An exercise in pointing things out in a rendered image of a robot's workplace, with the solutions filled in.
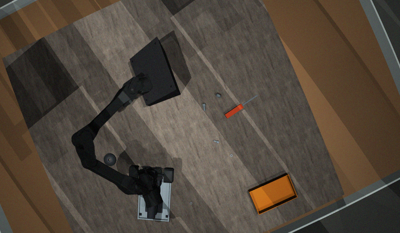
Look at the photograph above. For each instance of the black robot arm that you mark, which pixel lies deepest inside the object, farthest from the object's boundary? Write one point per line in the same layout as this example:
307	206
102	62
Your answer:
83	142

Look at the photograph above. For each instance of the orange rectangular tray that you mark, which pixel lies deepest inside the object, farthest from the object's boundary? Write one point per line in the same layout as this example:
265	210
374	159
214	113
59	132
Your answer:
272	193

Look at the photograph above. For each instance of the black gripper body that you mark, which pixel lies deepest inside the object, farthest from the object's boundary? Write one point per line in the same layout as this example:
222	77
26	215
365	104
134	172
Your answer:
168	173

